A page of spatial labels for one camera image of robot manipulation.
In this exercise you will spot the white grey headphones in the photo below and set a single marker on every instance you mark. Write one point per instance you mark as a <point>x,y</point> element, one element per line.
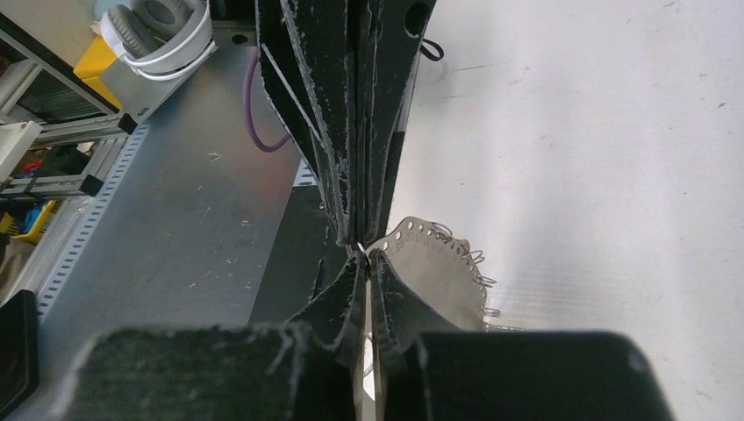
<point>160,40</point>

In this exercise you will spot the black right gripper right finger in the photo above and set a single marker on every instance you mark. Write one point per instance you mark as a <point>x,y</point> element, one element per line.
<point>426,368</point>

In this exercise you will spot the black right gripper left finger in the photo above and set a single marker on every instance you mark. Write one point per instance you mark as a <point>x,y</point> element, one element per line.
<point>305,368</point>

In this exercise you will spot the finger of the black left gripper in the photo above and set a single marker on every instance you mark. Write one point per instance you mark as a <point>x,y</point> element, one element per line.
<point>310,52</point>
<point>394,37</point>

